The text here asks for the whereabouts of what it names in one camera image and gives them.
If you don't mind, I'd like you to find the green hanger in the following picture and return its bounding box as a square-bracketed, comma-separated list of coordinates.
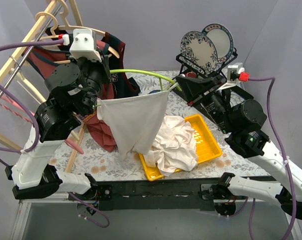
[95, 68, 176, 108]

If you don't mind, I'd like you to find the cream hanger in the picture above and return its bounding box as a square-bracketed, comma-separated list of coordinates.
[35, 0, 106, 37]
[39, 35, 120, 58]
[16, 72, 46, 104]

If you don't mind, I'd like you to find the red tank top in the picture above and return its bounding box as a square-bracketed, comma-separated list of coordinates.
[27, 39, 123, 152]

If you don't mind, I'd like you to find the white camisole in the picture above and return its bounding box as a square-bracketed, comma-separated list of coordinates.
[97, 83, 178, 159]

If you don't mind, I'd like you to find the cream hanger front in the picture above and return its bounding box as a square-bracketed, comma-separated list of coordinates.
[16, 72, 46, 104]

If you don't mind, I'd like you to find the pink hanger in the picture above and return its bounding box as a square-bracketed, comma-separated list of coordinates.
[0, 91, 85, 155]

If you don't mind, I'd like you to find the white tank top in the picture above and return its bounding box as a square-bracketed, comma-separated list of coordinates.
[144, 115, 198, 177]

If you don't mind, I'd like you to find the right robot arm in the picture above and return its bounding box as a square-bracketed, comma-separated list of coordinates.
[176, 72, 302, 220]

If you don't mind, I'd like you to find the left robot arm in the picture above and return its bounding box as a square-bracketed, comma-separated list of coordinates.
[6, 50, 110, 200]

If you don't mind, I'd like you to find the navy tank top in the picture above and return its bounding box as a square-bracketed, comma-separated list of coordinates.
[102, 32, 141, 99]

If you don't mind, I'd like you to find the red mug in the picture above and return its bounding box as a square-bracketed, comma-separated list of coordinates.
[186, 72, 196, 78]

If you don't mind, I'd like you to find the floral blue plate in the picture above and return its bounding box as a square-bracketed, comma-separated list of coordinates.
[180, 31, 217, 75]

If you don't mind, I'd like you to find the green rimmed white plate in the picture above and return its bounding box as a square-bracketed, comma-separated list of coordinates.
[202, 23, 234, 63]

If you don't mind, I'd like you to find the wooden clothes rack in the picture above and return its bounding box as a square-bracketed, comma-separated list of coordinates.
[0, 0, 86, 170]

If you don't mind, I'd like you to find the black wire dish rack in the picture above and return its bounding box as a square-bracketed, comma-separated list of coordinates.
[175, 46, 251, 101]

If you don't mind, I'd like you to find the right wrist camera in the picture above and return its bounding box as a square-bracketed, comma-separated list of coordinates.
[218, 62, 249, 91]

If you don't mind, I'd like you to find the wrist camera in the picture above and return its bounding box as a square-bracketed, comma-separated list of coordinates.
[70, 28, 102, 63]
[218, 62, 249, 91]

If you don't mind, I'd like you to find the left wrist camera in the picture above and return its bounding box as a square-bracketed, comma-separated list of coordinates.
[70, 28, 102, 63]

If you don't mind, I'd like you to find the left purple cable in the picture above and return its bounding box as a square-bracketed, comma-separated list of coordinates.
[0, 40, 110, 229]

